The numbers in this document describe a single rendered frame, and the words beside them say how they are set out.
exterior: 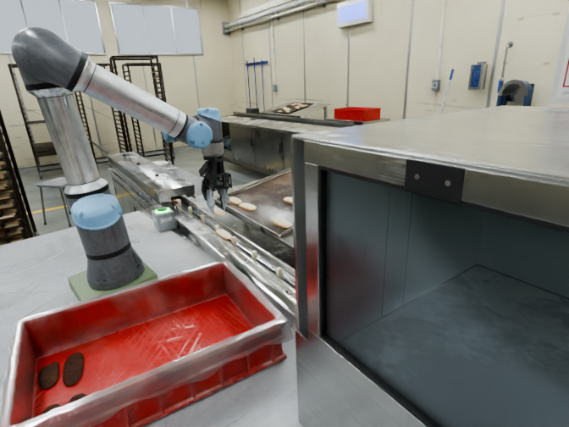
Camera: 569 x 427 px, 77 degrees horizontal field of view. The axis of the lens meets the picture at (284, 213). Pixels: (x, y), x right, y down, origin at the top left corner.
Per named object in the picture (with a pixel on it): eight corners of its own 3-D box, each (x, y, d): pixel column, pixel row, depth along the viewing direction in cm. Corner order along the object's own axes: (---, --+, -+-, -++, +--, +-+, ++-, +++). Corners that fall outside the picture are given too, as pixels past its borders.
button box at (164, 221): (154, 235, 149) (150, 209, 146) (173, 230, 154) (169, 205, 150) (160, 241, 143) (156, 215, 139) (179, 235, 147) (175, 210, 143)
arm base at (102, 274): (100, 297, 94) (89, 265, 90) (80, 277, 104) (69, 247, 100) (153, 271, 104) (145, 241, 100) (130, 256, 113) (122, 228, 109)
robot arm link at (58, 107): (81, 243, 101) (1, 28, 79) (76, 226, 113) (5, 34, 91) (125, 230, 107) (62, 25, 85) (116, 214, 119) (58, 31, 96)
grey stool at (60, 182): (70, 227, 381) (59, 185, 365) (43, 224, 391) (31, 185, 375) (96, 215, 414) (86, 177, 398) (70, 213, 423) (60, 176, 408)
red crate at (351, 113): (333, 119, 480) (333, 108, 476) (350, 116, 501) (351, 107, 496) (362, 120, 443) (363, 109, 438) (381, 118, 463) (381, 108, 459)
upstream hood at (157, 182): (108, 164, 262) (106, 152, 259) (134, 161, 272) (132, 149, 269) (158, 207, 165) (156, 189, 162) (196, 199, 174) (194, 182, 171)
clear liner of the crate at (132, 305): (24, 356, 78) (10, 318, 75) (230, 287, 101) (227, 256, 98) (8, 497, 51) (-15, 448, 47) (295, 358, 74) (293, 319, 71)
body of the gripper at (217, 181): (212, 193, 121) (208, 158, 117) (203, 188, 128) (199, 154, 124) (233, 189, 125) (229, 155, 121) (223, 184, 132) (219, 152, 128)
